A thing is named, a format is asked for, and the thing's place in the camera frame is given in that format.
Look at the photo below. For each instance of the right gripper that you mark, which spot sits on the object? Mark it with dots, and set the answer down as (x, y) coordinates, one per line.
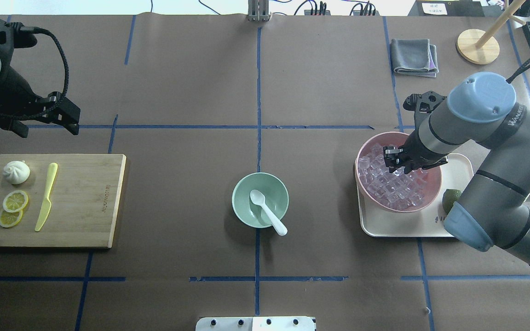
(413, 151)

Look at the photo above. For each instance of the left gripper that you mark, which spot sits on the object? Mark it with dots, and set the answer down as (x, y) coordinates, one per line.
(13, 94)

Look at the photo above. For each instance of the white plastic spoon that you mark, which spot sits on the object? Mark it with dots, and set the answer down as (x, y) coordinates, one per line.
(259, 199)

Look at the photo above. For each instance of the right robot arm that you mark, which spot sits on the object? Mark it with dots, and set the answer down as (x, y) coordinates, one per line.
(483, 108)

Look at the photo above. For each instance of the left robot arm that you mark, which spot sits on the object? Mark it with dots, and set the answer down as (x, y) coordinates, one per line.
(18, 102)

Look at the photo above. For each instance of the clear ice cubes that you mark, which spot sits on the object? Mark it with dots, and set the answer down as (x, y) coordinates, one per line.
(396, 190)

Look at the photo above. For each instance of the pink bowl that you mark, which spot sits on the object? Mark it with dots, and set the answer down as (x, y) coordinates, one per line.
(396, 139)

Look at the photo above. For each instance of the green bowl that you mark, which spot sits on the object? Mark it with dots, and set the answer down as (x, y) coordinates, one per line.
(276, 198)

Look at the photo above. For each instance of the yellow plastic knife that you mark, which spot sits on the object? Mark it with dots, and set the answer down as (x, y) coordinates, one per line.
(46, 204)

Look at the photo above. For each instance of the white steamed bun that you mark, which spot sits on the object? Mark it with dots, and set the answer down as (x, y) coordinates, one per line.
(16, 172)

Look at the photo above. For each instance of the green lime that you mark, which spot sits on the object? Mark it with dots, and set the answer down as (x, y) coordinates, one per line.
(449, 197)

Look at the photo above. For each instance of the beige tray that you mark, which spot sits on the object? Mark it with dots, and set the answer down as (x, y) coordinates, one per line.
(428, 222)

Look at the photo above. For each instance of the upper lemon slice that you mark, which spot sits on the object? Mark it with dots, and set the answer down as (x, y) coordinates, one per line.
(15, 201)

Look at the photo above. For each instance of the lemon slice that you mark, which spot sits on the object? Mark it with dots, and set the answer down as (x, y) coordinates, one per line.
(10, 219)
(15, 201)

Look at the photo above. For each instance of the bamboo cutting board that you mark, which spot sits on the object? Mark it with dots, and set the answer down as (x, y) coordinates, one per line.
(85, 198)

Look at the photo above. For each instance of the lower lemon slice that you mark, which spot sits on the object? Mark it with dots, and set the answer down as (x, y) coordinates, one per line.
(10, 219)

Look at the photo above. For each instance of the grey folded cloth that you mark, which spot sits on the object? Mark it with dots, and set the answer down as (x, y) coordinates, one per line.
(414, 57)

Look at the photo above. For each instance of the wooden mug tree stand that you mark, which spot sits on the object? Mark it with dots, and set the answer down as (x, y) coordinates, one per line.
(481, 47)

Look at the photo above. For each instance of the black power strip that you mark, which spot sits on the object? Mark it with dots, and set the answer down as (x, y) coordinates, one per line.
(317, 8)

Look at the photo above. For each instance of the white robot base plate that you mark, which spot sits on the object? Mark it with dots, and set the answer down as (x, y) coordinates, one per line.
(257, 323)

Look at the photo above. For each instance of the aluminium frame post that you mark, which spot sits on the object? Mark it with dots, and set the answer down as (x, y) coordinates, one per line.
(258, 11)

